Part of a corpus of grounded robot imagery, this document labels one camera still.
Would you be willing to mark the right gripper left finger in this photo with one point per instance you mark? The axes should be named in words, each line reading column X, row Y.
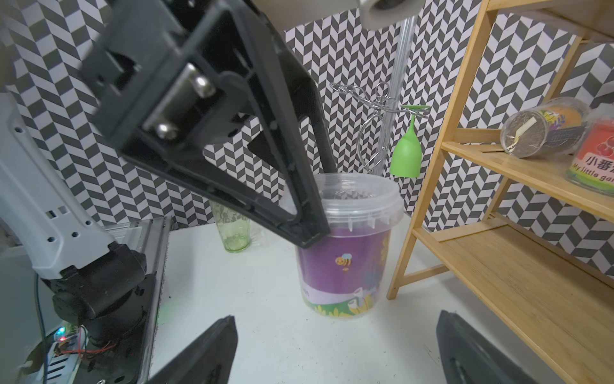
column 208, row 359

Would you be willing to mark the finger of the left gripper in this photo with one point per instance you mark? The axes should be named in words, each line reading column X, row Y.
column 285, row 96

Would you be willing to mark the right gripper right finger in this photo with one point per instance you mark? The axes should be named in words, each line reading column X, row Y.
column 468, row 357

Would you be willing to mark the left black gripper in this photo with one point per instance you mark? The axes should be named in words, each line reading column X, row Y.
column 170, row 75

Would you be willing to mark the small clear tub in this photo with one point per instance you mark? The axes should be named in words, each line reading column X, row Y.
column 341, row 275
column 592, row 167
column 552, row 127

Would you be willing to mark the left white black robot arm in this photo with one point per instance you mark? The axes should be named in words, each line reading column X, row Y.
column 88, row 271

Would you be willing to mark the bamboo three-tier shelf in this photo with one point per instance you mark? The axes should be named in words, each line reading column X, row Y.
column 559, row 306

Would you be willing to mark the green translucent plastic cup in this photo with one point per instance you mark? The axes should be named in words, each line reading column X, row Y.
column 233, row 227

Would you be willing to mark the green plastic goblet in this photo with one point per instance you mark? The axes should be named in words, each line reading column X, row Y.
column 407, row 155

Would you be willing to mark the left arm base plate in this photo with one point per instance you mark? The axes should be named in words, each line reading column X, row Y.
column 73, row 353

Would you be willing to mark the chrome wire glass rack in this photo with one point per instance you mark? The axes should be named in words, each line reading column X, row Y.
column 381, row 105

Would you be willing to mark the aluminium front rail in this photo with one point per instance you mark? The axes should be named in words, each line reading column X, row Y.
column 130, row 360

